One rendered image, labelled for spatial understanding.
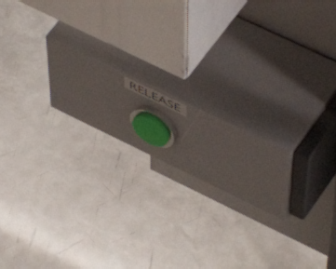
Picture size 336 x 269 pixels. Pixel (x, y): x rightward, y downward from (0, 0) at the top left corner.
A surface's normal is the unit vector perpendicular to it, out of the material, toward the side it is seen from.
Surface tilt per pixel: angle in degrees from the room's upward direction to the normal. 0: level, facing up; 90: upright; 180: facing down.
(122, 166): 0
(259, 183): 90
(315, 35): 90
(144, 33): 90
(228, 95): 0
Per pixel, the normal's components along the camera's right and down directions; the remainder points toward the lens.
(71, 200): 0.00, -0.61
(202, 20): 0.85, 0.41
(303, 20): -0.52, 0.68
